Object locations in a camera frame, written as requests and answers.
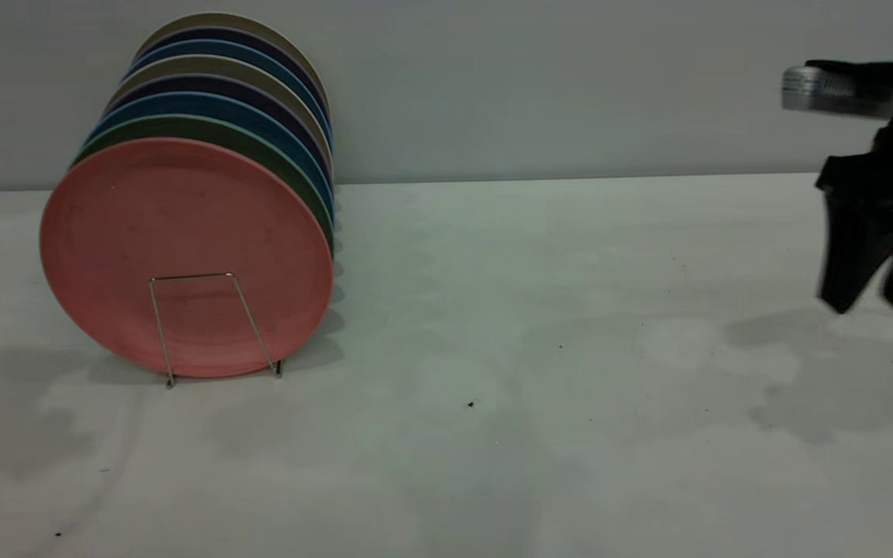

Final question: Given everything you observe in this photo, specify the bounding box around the small beige plate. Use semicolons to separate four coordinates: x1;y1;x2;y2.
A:
133;12;329;102

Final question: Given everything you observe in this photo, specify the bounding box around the pink plate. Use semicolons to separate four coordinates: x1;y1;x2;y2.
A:
39;137;334;379

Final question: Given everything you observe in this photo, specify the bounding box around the large blue plate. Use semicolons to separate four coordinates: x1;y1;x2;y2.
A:
84;91;334;219

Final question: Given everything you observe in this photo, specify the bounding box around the green plate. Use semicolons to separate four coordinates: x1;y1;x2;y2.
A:
71;115;336;257

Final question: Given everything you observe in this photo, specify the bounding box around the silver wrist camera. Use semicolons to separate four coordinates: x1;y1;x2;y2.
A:
781;65;893;119

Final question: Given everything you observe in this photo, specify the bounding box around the large dark purple plate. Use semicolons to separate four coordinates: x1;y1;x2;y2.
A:
105;74;333;187

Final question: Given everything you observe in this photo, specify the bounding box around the large beige plate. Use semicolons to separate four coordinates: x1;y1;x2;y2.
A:
105;54;333;167

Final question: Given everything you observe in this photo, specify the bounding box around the small dark purple plate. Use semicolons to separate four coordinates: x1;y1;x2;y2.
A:
136;27;331;117

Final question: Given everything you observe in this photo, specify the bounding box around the metal wire plate rack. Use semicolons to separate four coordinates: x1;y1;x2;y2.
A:
149;272;284;389

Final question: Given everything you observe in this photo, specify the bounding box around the small blue plate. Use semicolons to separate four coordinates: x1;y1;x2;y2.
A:
126;39;333;140

